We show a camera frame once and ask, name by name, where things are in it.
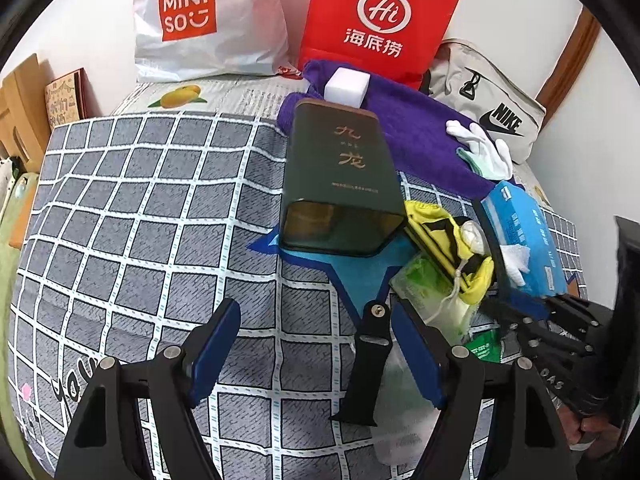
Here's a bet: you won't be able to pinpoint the white sponge block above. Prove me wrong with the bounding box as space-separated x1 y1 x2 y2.
323 66 371 109

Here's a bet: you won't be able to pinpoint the purple towel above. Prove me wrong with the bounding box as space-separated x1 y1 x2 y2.
277 59 501 201

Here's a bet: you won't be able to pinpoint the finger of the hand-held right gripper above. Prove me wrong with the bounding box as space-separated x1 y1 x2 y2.
472 200 608 416
547 294 617 356

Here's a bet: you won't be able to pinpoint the yellow black drawstring pouch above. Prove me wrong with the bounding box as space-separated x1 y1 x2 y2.
402 200 496 306

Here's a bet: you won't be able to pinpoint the person's right hand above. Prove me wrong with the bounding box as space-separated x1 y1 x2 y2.
560 407 621 441

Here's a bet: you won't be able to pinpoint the brown wooden door frame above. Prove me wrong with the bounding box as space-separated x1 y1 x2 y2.
537 10 601 111

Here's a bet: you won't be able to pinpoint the blue tissue box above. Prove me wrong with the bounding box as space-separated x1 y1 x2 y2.
480 180 571 296

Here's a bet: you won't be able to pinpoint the black watch strap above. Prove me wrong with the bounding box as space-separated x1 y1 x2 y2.
329 301 396 427

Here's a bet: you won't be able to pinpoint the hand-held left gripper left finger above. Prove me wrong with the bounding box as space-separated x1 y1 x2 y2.
54 298 242 480

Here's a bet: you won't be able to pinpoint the dark green tin box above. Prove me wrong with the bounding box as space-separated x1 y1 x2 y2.
278 99 406 255

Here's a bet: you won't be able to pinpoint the white glove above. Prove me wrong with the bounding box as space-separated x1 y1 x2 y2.
446 120 513 181

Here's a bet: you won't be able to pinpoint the brown cardboard boxes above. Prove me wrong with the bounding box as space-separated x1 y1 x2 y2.
0 52 51 171

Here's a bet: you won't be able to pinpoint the brown framed board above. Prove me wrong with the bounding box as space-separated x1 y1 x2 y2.
44 67 88 128

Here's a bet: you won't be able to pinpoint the green tissue packet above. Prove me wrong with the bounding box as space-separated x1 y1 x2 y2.
390 252 476 341

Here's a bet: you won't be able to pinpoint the white plastic shopping bag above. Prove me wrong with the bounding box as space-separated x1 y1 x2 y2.
132 0 291 83

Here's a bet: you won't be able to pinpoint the beige fabric bag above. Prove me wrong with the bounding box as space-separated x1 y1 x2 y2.
425 38 548 165

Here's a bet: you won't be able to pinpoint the grey plaid bedsheet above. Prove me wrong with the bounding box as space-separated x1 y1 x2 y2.
10 112 616 480

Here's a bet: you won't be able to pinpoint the clear plastic pouch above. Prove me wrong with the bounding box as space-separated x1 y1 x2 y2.
372 332 446 466

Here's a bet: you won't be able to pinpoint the mango print sheet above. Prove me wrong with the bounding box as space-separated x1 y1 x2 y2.
107 72 591 211

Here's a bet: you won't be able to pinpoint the small green packet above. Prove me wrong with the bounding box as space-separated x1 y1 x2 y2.
465 330 502 363

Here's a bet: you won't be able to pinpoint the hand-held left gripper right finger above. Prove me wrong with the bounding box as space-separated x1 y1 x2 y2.
391 302 581 480

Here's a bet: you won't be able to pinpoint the white tissue sheet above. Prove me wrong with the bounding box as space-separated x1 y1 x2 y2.
499 244 532 289

